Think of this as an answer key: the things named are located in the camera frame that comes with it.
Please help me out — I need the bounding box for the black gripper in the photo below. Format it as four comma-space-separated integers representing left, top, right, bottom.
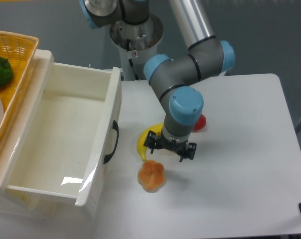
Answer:
144, 131, 197, 162

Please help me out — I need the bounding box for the round orange bread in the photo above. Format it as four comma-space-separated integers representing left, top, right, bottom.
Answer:
138, 160, 165, 193

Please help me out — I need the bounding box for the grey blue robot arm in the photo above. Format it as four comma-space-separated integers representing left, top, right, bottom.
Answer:
80, 0, 235, 161

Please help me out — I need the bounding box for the yellow banana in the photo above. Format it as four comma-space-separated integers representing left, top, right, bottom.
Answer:
137, 122, 163, 162

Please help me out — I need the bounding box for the red bell pepper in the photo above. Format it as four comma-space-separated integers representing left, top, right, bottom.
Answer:
192, 114, 207, 132

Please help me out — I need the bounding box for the white open drawer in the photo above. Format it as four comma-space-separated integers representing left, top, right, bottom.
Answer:
7, 63, 122, 216

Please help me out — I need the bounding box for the white drawer cabinet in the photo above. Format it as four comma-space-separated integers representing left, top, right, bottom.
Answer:
0, 50, 54, 218

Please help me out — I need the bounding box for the yellow woven basket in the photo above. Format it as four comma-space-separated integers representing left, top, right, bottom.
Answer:
0, 31, 39, 144

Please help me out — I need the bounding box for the green bell pepper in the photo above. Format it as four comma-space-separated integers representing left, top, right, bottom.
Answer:
0, 56, 13, 88

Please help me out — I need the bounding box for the black drawer handle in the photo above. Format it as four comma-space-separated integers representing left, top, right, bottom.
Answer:
103, 120, 119, 164

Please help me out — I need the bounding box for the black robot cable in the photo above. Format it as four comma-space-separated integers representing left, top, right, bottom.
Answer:
126, 39, 140, 81

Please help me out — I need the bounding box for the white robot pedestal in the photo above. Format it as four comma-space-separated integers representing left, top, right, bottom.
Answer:
110, 13, 163, 81

